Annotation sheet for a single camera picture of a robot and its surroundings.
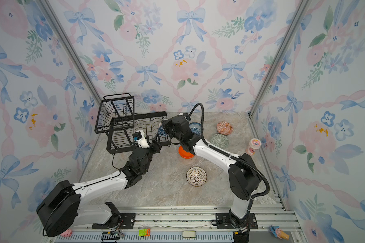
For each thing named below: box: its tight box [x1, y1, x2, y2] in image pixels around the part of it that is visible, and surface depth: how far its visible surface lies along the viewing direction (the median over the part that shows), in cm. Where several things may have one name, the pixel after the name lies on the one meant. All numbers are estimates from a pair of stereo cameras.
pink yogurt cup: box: [246, 138, 262, 156], surface depth 93 cm
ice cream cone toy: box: [269, 224, 290, 241], surface depth 71 cm
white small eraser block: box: [181, 230, 197, 238], surface depth 71 cm
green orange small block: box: [138, 228, 151, 237], surface depth 71 cm
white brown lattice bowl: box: [186, 166, 208, 187], surface depth 88 cm
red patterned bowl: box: [216, 121, 234, 136], surface depth 112 cm
